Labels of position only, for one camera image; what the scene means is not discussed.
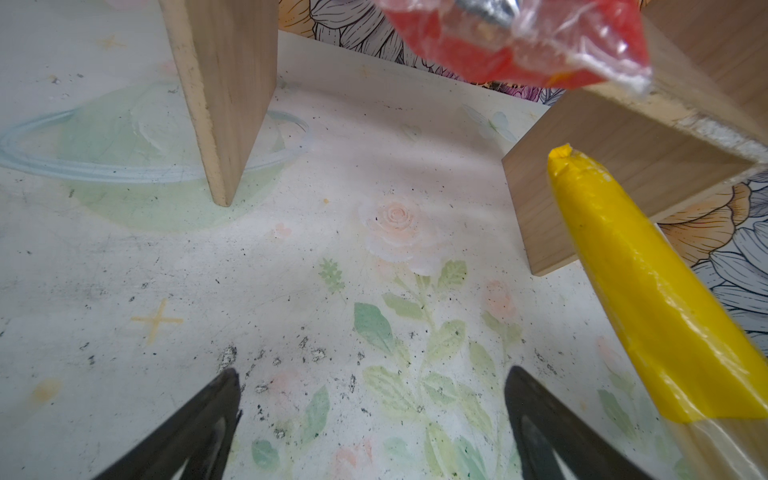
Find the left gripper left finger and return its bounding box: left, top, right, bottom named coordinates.
left=97, top=368, right=241, bottom=479

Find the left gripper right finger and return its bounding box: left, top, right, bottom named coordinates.
left=505, top=366, right=649, bottom=480

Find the yellow spaghetti bag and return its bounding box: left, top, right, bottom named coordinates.
left=547, top=143, right=768, bottom=480

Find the red spaghetti bag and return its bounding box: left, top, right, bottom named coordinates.
left=376, top=0, right=652, bottom=94

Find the wooden two-tier shelf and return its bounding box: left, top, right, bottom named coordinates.
left=157, top=0, right=768, bottom=277

